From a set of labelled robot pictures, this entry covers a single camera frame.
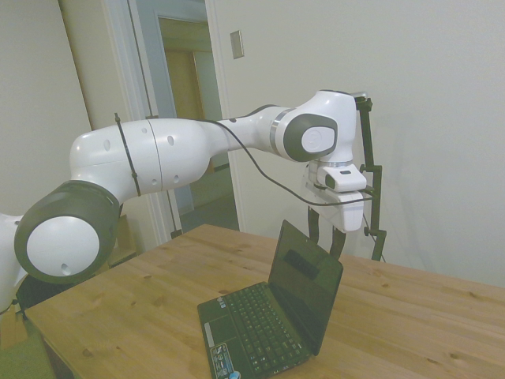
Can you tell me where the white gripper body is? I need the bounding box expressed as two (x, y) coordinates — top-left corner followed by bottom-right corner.
(301, 163), (365, 233)

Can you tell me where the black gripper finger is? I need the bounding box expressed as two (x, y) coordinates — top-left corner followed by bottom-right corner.
(329, 227), (347, 260)
(307, 205), (321, 244)

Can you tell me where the black netbook laptop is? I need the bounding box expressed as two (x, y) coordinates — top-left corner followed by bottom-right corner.
(196, 219), (344, 379)

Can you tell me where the open wooden box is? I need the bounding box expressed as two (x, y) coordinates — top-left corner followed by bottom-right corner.
(108, 212), (137, 269)

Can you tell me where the tan hallway door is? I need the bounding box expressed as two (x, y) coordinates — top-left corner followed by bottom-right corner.
(164, 49), (216, 122)

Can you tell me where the black zip tie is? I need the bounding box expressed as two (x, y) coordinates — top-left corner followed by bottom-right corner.
(114, 112), (142, 197)

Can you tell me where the white open door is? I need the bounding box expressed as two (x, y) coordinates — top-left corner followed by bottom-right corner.
(58, 0), (182, 257)

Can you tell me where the black oil radiator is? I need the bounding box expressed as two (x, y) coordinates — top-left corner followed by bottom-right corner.
(15, 274), (76, 313)

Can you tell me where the brown cardboard box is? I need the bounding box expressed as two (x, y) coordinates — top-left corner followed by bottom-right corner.
(0, 306), (28, 351)

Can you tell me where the green cushion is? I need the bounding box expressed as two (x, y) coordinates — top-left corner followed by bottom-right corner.
(0, 327), (54, 379)

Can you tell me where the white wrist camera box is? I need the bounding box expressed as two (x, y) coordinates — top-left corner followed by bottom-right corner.
(317, 164), (368, 193)

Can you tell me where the black camera stand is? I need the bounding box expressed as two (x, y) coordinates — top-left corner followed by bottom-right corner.
(354, 96), (388, 262)

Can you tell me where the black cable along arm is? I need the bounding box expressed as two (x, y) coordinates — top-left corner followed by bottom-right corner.
(204, 118), (375, 207)

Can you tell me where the beige wall switch plate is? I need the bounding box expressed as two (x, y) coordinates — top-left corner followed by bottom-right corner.
(230, 29), (245, 60)

